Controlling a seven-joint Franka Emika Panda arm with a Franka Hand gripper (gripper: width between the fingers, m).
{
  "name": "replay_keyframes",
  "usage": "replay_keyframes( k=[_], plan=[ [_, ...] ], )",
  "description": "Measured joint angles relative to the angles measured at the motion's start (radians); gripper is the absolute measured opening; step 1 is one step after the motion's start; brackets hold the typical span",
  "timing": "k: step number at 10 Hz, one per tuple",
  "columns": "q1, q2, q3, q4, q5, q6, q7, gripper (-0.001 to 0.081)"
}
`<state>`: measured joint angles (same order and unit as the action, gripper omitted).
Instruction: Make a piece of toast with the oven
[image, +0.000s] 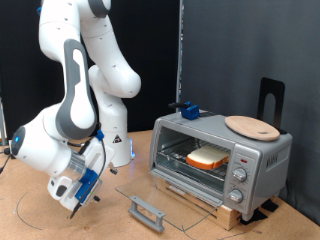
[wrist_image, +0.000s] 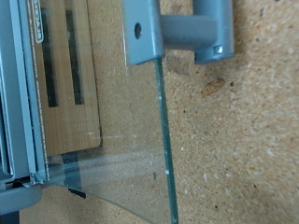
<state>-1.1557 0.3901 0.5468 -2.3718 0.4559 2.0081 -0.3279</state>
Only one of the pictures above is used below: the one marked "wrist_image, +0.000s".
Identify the black tape patch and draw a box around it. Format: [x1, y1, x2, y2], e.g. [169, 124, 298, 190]
[60, 151, 88, 200]

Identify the slatted wooden block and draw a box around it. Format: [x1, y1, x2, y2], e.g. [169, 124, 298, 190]
[32, 0, 104, 157]

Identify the glass oven door with handle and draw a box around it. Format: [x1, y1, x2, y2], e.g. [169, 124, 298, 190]
[26, 0, 236, 224]

